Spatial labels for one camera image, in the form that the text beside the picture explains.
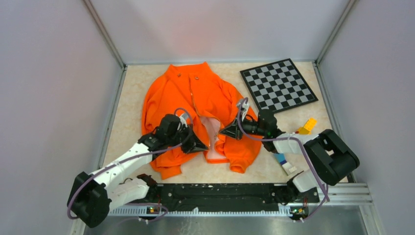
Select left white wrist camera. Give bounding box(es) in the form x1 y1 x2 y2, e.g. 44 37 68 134
179 113 189 127

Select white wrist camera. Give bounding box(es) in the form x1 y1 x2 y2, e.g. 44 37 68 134
179 113 189 127
236 99 250 120

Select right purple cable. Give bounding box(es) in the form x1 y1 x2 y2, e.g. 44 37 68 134
236 97 330 223

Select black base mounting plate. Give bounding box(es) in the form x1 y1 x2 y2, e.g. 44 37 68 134
141 183 320 212

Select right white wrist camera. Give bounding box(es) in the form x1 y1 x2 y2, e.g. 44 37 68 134
236 99 250 120

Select aluminium frame rail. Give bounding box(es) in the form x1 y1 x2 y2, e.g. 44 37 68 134
69 183 373 235

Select black and grey checkerboard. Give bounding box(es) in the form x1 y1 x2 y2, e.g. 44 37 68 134
240 58 319 114

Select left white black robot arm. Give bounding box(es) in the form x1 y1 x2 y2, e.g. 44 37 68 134
67 109 208 228

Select yellow red toy blocks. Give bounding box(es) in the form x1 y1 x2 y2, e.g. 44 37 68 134
296 118 317 135

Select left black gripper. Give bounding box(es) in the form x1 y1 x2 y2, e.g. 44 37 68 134
167 124 208 154

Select orange zip-up jacket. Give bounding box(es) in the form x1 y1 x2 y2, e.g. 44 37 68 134
141 63 261 173

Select blue and white box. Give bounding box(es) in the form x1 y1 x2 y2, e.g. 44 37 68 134
274 153 297 175

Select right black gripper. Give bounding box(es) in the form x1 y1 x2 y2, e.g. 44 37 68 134
220 112 266 141

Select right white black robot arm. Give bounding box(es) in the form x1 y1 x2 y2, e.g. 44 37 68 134
220 110 360 202

